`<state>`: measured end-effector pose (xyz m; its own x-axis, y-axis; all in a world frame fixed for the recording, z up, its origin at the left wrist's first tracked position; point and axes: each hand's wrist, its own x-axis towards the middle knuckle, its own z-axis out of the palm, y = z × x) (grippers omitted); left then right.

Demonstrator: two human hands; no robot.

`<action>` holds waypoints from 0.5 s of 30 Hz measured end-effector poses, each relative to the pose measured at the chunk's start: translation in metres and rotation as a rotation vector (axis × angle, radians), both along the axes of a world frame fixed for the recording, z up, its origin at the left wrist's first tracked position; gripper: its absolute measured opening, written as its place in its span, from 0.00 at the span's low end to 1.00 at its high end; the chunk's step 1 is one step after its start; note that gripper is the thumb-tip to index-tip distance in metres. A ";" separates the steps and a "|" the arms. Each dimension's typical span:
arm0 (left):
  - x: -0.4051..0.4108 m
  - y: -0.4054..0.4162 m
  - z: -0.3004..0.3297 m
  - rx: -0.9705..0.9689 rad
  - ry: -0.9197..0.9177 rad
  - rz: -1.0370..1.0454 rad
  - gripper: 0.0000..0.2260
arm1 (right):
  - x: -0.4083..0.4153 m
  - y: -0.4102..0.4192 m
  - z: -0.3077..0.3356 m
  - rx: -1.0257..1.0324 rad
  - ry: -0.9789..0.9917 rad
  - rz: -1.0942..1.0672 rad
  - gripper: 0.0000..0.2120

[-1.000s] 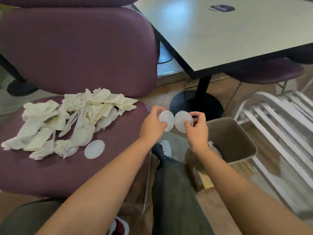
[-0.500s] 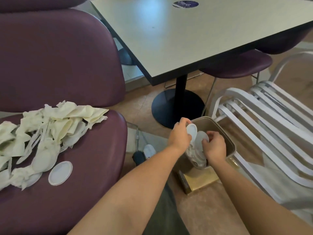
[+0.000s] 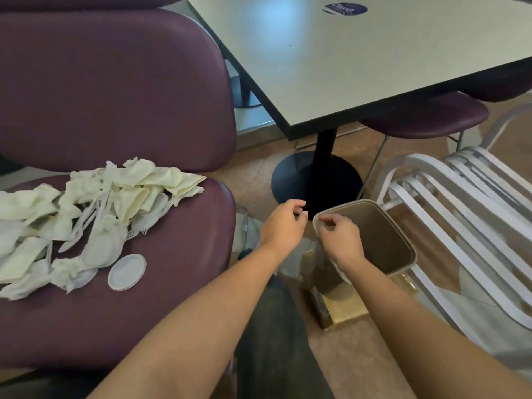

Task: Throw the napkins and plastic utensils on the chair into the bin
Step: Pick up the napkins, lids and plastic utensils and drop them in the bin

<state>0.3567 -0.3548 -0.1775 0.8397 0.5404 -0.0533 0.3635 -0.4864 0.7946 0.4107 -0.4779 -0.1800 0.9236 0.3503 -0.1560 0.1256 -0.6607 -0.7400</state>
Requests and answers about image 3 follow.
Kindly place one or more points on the black background table pedestal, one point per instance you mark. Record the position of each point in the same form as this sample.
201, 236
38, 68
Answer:
245, 93

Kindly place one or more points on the person's right hand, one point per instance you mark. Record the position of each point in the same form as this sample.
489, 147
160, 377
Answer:
343, 243

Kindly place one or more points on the clear square plastic container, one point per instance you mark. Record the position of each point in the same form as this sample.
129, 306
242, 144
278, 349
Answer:
384, 240

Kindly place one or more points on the person's left thumb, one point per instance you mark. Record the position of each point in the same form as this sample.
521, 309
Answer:
304, 216

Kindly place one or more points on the blue round sticker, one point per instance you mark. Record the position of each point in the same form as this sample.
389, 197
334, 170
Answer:
345, 8

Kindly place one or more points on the white slatted metal chair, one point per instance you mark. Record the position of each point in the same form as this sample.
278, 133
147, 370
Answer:
457, 191

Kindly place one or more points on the white plastic bag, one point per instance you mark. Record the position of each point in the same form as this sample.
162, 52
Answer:
490, 324

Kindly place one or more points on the person's right forearm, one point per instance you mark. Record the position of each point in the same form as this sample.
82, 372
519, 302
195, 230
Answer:
419, 340

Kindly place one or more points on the person's right thumb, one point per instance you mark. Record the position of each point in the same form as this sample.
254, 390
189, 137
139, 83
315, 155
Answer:
324, 229

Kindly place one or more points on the person's dark trouser leg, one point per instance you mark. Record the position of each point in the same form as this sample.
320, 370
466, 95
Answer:
278, 349

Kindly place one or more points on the person's left forearm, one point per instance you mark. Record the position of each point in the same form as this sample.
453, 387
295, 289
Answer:
199, 324

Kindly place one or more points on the pile of white paper napkins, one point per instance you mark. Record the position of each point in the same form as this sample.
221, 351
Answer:
133, 178

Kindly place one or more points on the white round plastic lid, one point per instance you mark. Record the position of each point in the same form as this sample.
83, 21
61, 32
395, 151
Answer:
126, 272

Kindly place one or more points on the grey square table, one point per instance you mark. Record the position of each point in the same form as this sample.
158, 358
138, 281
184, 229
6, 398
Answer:
374, 58

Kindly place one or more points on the pile of white plastic cutlery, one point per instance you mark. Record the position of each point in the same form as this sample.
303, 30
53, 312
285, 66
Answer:
102, 240

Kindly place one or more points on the person's left hand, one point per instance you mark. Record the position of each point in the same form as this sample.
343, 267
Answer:
281, 228

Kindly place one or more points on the gold cardboard box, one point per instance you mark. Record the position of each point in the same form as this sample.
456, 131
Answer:
345, 307

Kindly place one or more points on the maroon chair with metal legs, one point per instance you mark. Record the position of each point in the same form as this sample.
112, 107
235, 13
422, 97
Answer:
424, 118

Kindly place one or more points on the large maroon padded chair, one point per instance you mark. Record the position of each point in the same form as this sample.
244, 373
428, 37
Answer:
116, 91

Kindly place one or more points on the crumpled clear plastic bag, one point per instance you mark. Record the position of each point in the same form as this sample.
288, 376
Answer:
249, 238

